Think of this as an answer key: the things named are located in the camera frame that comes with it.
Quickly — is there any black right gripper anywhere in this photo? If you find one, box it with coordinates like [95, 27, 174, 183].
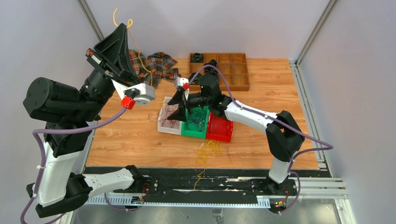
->
[168, 91, 211, 122]

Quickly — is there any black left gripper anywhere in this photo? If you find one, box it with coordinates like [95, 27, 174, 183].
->
[76, 22, 141, 120]

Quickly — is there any red cable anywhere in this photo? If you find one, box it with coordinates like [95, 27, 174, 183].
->
[147, 103, 183, 129]

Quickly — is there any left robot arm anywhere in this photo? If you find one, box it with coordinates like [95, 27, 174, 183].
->
[23, 23, 155, 218]

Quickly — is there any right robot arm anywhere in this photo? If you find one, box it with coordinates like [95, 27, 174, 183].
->
[168, 75, 305, 195]

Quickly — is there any green plastic bin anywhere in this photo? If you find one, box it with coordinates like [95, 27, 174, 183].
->
[181, 106, 210, 139]

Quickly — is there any white plastic bin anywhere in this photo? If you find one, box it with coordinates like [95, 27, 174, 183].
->
[157, 96, 182, 135]

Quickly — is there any rolled dark tie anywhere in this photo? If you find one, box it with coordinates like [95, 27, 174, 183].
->
[188, 72, 202, 85]
[190, 53, 204, 63]
[210, 71, 219, 83]
[204, 59, 218, 74]

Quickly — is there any red plastic bin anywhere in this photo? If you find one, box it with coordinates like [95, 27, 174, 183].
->
[206, 113, 233, 142]

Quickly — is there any plaid cloth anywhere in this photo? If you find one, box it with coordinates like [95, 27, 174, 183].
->
[129, 50, 181, 89]

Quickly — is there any wooden compartment tray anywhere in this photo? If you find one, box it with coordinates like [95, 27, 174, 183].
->
[187, 52, 250, 91]

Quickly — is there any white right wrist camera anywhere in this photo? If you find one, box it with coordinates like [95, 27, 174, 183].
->
[175, 77, 189, 89]

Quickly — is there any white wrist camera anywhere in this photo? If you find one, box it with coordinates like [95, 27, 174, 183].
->
[175, 77, 189, 89]
[112, 80, 156, 106]

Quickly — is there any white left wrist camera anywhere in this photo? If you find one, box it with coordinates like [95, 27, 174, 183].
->
[112, 80, 156, 106]

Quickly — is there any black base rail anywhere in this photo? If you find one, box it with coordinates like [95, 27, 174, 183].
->
[88, 168, 330, 212]

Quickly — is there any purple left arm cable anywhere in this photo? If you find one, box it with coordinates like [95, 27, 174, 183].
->
[20, 96, 137, 224]

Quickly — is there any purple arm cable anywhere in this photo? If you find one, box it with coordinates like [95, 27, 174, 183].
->
[182, 64, 334, 214]
[20, 96, 137, 224]

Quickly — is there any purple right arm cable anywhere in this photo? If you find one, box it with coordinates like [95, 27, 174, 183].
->
[182, 64, 334, 214]

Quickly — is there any aluminium frame profile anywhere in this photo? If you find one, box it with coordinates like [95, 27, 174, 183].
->
[60, 175, 356, 224]

